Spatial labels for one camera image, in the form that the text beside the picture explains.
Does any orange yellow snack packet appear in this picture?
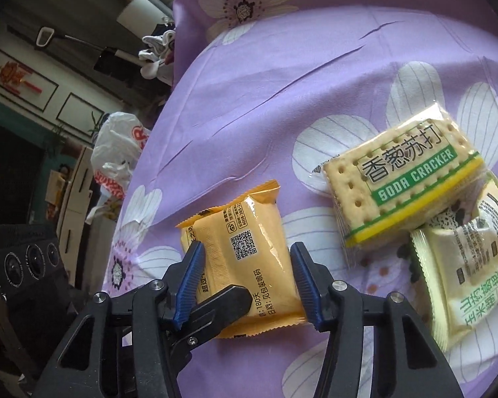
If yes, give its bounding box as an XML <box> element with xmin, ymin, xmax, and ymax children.
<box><xmin>177</xmin><ymin>180</ymin><xmax>307</xmax><ymax>339</ymax></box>

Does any cream green corn snack packet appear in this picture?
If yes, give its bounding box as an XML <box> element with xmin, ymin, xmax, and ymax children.
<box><xmin>411</xmin><ymin>173</ymin><xmax>498</xmax><ymax>351</ymax></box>

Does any soda cracker packet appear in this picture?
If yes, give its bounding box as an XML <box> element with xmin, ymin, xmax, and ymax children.
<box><xmin>321</xmin><ymin>103</ymin><xmax>486</xmax><ymax>249</ymax></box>

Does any white plastic bag red print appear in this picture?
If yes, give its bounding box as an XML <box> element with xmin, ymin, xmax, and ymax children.
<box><xmin>85</xmin><ymin>111</ymin><xmax>150</xmax><ymax>225</ymax></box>

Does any purple floral bed sheet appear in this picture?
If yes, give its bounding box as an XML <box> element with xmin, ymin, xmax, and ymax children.
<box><xmin>101</xmin><ymin>0</ymin><xmax>498</xmax><ymax>398</ymax></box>

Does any white black plush toy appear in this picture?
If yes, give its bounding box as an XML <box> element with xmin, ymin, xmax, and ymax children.
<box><xmin>138</xmin><ymin>30</ymin><xmax>175</xmax><ymax>86</ymax></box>

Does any red ornament wall frame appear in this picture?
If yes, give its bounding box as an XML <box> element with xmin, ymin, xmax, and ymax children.
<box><xmin>0</xmin><ymin>49</ymin><xmax>58</xmax><ymax>112</ymax></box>

